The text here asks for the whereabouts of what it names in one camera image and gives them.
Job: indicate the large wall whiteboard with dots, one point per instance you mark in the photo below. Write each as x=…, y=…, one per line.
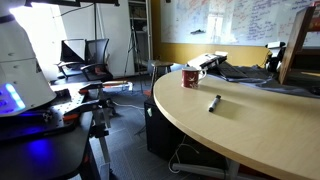
x=240, y=20

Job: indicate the white printed cardboard box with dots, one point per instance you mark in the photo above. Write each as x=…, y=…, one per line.
x=205, y=61

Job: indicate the black mesh office chair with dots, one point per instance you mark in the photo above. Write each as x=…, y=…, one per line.
x=95, y=55

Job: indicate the red mug with white inside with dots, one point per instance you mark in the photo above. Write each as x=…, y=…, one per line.
x=190, y=79

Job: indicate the grey metal table foot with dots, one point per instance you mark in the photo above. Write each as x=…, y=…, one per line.
x=203, y=170

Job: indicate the thin black tripod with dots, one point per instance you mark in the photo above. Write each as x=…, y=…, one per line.
x=133, y=50

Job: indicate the dark grey cloth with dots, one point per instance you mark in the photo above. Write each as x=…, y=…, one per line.
x=263, y=78

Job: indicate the black whiteboard eraser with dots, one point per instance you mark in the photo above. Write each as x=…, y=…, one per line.
x=198, y=32

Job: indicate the grey marker with black cap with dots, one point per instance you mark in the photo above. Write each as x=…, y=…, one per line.
x=214, y=103

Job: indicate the black computer case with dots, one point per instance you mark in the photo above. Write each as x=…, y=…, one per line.
x=161, y=130

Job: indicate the white shelving unit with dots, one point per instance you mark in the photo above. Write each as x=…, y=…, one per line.
x=140, y=33

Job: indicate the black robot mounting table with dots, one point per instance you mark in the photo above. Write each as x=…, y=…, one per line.
x=43, y=153

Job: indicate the round grey stool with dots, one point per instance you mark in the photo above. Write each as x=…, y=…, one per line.
x=160, y=65

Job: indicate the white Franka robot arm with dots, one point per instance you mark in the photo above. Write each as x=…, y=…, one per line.
x=20, y=66

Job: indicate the black light stand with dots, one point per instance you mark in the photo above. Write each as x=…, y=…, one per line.
x=95, y=20

